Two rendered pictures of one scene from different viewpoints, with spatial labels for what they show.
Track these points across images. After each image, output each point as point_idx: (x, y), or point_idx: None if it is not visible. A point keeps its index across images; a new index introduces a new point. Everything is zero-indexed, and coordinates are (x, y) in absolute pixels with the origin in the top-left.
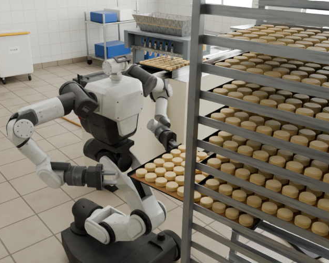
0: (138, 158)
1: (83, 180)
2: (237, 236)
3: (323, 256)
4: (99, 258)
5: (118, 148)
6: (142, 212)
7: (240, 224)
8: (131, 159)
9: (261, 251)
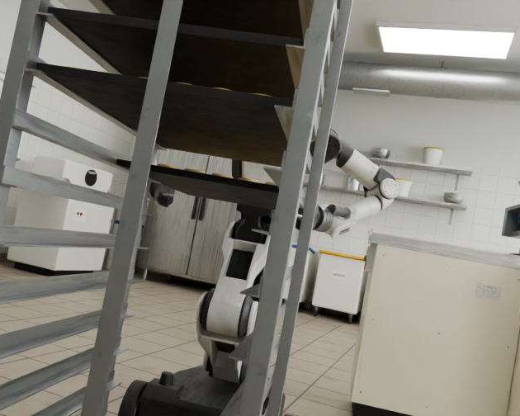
0: (269, 238)
1: (153, 187)
2: (280, 368)
3: (251, 334)
4: (187, 384)
5: (240, 204)
6: (213, 289)
7: (121, 156)
8: (261, 236)
9: (267, 385)
